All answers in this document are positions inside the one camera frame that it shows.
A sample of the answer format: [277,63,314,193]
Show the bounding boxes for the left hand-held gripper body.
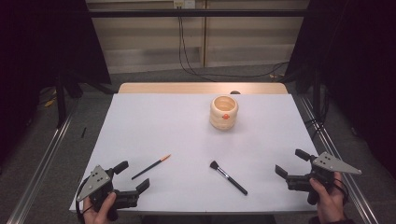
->
[76,164,140,222]

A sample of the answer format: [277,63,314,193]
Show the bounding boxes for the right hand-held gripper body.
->
[285,151,363,206]

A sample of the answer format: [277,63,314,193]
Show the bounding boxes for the thin black orange-tipped brush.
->
[131,153,172,181]

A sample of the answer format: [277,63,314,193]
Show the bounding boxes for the black makeup brush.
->
[209,160,249,196]

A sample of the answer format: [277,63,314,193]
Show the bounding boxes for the ribbed wooden cup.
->
[209,94,239,131]

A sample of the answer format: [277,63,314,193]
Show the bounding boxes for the person's left hand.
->
[82,191,118,224]

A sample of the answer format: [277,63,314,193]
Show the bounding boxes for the person's right hand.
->
[308,172,347,224]

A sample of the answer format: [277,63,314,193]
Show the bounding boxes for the white table mat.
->
[68,92,344,216]

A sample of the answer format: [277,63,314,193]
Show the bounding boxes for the black metal stand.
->
[312,66,322,120]
[55,73,68,129]

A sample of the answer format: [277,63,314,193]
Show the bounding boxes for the black curtain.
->
[284,0,396,180]
[0,0,112,169]

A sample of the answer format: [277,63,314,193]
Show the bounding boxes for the wooden table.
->
[118,81,289,95]

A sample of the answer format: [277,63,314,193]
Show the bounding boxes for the metal floor rail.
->
[6,99,80,224]
[298,94,379,224]

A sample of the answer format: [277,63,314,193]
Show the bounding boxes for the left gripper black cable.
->
[75,175,94,223]

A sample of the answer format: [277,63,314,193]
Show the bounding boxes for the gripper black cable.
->
[332,177,349,204]
[75,175,94,223]

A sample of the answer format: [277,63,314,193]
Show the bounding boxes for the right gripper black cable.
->
[332,177,349,204]

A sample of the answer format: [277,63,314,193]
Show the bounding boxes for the black floor cables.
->
[304,91,330,141]

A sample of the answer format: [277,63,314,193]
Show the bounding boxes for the black hanging wall cable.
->
[177,15,289,82]

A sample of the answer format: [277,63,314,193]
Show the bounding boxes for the black horizontal frame bar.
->
[87,8,309,18]

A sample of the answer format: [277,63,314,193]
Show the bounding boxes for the white wall socket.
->
[173,0,196,9]

